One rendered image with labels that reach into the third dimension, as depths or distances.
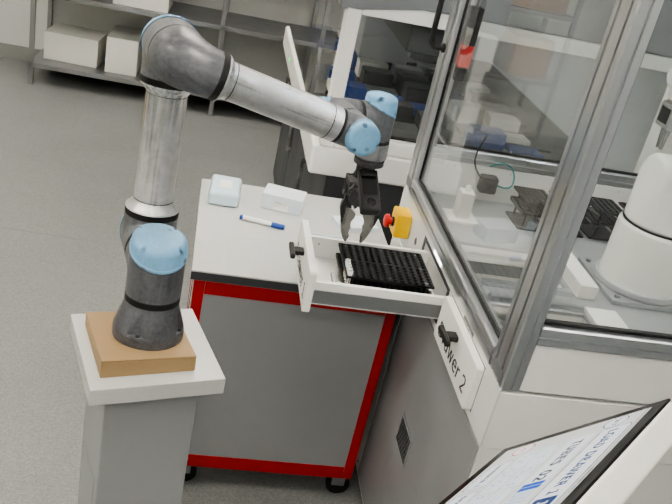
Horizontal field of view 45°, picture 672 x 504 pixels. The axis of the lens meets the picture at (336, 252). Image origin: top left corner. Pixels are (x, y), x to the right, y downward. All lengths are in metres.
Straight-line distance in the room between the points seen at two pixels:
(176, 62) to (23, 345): 1.77
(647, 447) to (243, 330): 1.33
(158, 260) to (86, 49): 4.28
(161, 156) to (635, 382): 1.06
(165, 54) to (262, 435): 1.27
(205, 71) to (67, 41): 4.35
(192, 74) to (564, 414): 0.97
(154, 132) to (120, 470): 0.74
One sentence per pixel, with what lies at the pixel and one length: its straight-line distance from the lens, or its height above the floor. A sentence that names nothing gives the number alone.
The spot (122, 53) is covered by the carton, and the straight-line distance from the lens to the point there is 5.78.
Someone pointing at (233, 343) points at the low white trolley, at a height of 0.54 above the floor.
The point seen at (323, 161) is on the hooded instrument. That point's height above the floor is 0.85.
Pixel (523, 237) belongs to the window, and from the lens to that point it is 1.63.
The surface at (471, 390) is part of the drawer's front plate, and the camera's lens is 1.71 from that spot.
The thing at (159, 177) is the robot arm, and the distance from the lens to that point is 1.75.
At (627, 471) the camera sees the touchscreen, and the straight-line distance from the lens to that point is 1.11.
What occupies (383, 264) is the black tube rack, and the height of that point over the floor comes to 0.90.
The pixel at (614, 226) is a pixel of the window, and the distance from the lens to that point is 1.52.
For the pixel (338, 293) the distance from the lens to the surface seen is 1.92.
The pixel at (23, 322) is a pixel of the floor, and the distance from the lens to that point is 3.27.
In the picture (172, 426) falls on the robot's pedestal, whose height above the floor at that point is 0.61.
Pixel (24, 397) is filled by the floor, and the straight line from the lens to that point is 2.90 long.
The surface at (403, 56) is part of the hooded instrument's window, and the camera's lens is 2.72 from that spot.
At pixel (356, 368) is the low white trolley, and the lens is 2.34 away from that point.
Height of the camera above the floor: 1.79
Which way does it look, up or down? 26 degrees down
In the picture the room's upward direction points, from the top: 13 degrees clockwise
